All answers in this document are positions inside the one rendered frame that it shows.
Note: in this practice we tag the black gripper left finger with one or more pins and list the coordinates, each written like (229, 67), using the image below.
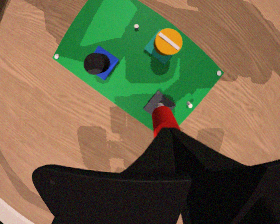
(147, 192)

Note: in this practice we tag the green circuit board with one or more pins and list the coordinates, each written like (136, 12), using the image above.
(135, 58)

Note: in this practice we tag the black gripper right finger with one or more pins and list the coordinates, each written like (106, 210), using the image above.
(222, 190)

